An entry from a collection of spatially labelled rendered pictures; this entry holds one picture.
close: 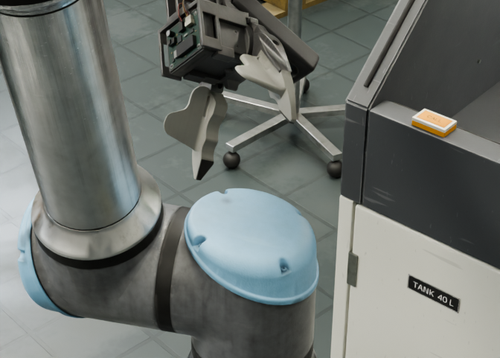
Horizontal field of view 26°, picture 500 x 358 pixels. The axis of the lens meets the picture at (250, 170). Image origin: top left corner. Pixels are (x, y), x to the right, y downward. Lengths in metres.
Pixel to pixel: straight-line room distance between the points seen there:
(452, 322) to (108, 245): 0.75
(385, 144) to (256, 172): 1.57
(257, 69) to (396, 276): 0.63
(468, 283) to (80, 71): 0.83
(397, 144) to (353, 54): 2.18
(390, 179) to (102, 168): 0.69
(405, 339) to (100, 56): 0.94
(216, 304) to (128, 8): 3.05
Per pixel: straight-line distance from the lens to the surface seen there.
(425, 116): 1.44
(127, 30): 3.79
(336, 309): 1.70
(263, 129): 3.06
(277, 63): 1.03
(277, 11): 3.86
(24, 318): 2.59
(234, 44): 1.05
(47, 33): 0.77
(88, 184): 0.88
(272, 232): 0.95
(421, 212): 1.49
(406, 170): 1.47
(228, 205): 0.97
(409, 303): 1.59
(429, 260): 1.53
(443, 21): 1.57
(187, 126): 1.09
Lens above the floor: 1.70
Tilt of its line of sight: 34 degrees down
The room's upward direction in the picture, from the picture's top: straight up
